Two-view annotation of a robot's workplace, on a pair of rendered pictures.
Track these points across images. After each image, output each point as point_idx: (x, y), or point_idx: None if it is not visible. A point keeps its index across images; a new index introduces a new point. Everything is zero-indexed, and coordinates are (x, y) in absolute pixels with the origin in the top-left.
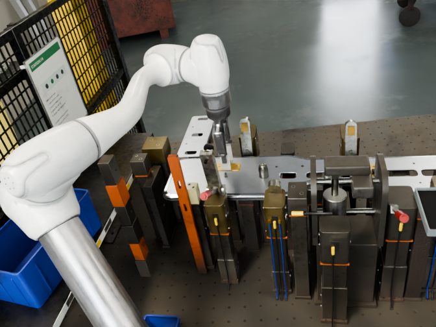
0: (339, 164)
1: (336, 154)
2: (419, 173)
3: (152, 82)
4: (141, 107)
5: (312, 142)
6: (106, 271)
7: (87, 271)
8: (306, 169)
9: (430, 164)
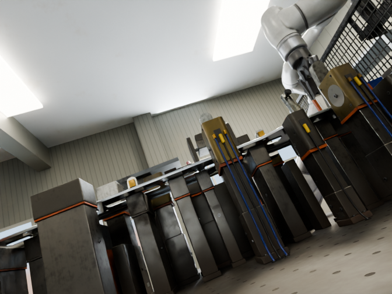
0: None
1: (371, 259)
2: (162, 184)
3: (312, 31)
4: (286, 62)
5: None
6: None
7: None
8: (259, 143)
9: (147, 185)
